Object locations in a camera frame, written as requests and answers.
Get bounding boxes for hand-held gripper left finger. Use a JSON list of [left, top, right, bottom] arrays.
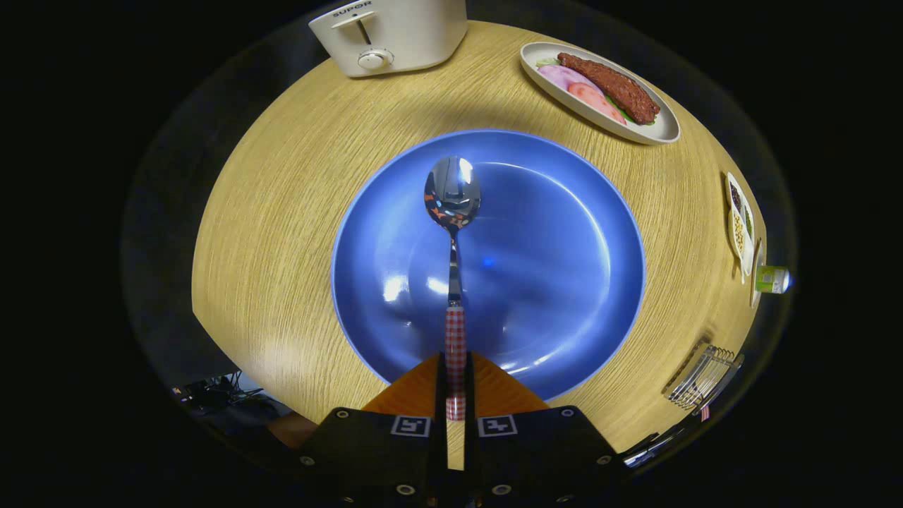
[[300, 352, 448, 505]]

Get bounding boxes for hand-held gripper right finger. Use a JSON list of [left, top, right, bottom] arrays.
[[464, 352, 625, 505]]

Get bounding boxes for spoon with red checked handle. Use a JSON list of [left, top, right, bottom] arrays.
[[423, 155, 482, 422]]

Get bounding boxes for blue round plate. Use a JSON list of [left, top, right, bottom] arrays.
[[331, 128, 646, 403]]

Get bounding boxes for shiny metal object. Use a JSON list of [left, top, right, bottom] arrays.
[[621, 416, 696, 468]]

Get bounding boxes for small white dish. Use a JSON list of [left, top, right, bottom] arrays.
[[749, 240, 765, 309]]

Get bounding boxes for white divided dish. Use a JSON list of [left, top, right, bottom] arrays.
[[725, 171, 756, 284]]

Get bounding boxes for reddish ham slice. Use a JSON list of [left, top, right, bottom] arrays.
[[568, 82, 627, 126]]

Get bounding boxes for silver bottle with green label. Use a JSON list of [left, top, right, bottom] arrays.
[[755, 265, 792, 294]]

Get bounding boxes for white oval plate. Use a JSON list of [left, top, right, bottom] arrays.
[[520, 42, 681, 146]]

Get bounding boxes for pale pink ham slice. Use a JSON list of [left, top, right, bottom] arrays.
[[538, 64, 590, 91]]

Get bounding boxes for green lettuce leaf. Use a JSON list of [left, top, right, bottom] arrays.
[[535, 58, 657, 126]]

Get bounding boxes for brown fried meat piece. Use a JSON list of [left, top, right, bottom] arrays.
[[557, 52, 661, 126]]

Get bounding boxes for cream white toaster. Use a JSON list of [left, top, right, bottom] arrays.
[[308, 0, 468, 78]]

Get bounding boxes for black cables bundle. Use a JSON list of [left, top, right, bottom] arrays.
[[171, 372, 265, 413]]

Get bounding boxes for metal wire cutlery basket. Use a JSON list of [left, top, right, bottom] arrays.
[[662, 339, 745, 412]]

